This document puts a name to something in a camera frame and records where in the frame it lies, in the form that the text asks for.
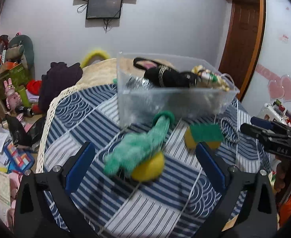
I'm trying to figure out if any black white braided cord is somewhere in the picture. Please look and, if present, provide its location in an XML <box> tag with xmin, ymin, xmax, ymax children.
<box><xmin>218</xmin><ymin>117</ymin><xmax>240</xmax><ymax>144</ymax></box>

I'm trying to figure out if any green knitted cloth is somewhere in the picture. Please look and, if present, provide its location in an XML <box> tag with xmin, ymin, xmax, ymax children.
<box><xmin>104</xmin><ymin>111</ymin><xmax>175</xmax><ymax>176</ymax></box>

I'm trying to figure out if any floral yellow green cloth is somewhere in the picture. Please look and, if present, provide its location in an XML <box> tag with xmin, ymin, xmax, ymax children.
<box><xmin>191</xmin><ymin>65</ymin><xmax>230</xmax><ymax>91</ymax></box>

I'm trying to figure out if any black white plush toy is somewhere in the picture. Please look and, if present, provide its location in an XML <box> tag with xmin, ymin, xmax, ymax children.
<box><xmin>133</xmin><ymin>57</ymin><xmax>198</xmax><ymax>88</ymax></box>

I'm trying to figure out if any right hand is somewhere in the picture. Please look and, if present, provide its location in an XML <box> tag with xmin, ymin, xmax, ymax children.
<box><xmin>274</xmin><ymin>162</ymin><xmax>287</xmax><ymax>192</ymax></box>

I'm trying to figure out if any yellow green scrub sponge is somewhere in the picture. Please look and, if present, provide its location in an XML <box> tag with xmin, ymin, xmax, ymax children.
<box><xmin>184</xmin><ymin>124</ymin><xmax>224</xmax><ymax>149</ymax></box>

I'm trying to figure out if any yellow round sponge ball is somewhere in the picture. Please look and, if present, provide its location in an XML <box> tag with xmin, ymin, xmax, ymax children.
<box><xmin>131</xmin><ymin>151</ymin><xmax>165</xmax><ymax>182</ymax></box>

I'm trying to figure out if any brown wooden door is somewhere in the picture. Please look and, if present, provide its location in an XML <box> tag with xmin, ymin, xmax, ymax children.
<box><xmin>219</xmin><ymin>0</ymin><xmax>264</xmax><ymax>101</ymax></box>

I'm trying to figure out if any pink rabbit toy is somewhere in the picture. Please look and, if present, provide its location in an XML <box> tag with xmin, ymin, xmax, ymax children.
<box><xmin>3</xmin><ymin>78</ymin><xmax>22</xmax><ymax>111</ymax></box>

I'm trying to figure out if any dark purple cloth pile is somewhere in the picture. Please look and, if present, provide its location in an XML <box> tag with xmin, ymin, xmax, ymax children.
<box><xmin>38</xmin><ymin>62</ymin><xmax>83</xmax><ymax>113</ymax></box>

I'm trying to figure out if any beige blanket with pink squares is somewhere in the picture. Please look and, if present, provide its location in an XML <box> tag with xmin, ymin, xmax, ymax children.
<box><xmin>75</xmin><ymin>58</ymin><xmax>144</xmax><ymax>91</ymax></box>

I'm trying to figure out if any silver glitter bag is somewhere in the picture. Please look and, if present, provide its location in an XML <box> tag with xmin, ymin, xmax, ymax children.
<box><xmin>126</xmin><ymin>76</ymin><xmax>156</xmax><ymax>90</ymax></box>

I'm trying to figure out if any green cardboard box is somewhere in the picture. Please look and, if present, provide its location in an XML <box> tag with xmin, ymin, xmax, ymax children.
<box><xmin>0</xmin><ymin>63</ymin><xmax>31</xmax><ymax>100</ymax></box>

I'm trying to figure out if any clear plastic storage bin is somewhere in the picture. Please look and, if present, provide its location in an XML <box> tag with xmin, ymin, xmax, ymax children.
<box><xmin>117</xmin><ymin>52</ymin><xmax>240</xmax><ymax>127</ymax></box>

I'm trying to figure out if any grey green plush toy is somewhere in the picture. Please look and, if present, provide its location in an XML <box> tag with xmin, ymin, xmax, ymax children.
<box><xmin>5</xmin><ymin>35</ymin><xmax>34</xmax><ymax>70</ymax></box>

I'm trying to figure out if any yellow foam ring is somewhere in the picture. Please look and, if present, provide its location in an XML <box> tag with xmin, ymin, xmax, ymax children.
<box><xmin>80</xmin><ymin>49</ymin><xmax>112</xmax><ymax>69</ymax></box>

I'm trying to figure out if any small black wall monitor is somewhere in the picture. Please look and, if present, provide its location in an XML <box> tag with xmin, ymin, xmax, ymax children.
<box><xmin>86</xmin><ymin>0</ymin><xmax>123</xmax><ymax>19</ymax></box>

